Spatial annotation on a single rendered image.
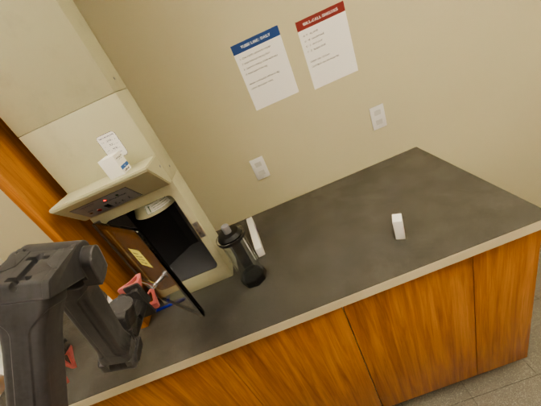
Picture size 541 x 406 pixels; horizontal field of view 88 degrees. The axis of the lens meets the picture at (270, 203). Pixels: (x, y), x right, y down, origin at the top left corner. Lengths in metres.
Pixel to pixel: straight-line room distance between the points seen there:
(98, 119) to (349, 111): 1.04
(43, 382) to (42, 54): 0.79
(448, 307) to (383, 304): 0.26
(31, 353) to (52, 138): 0.71
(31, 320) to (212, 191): 1.12
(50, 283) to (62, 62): 0.68
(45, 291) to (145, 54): 1.08
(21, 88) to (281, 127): 0.93
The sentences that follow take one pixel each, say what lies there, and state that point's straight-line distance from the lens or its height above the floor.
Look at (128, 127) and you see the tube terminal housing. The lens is 0.97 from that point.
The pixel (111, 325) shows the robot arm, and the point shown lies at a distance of 0.69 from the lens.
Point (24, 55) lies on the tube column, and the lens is 1.04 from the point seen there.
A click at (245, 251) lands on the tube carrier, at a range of 1.01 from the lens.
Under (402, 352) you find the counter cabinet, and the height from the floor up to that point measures 0.48.
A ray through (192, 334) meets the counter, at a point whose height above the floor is 0.94.
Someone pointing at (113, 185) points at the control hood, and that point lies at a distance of 0.92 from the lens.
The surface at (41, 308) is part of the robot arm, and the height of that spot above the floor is 1.52.
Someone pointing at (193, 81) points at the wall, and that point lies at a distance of 1.34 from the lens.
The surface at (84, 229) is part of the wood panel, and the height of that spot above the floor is 1.37.
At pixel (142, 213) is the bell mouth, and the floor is 1.34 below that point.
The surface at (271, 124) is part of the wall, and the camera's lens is 1.37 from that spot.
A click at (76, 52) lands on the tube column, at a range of 0.98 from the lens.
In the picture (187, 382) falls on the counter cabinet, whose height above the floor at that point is 0.79.
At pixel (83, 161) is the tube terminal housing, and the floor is 1.58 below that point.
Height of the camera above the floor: 1.68
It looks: 28 degrees down
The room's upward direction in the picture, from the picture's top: 25 degrees counter-clockwise
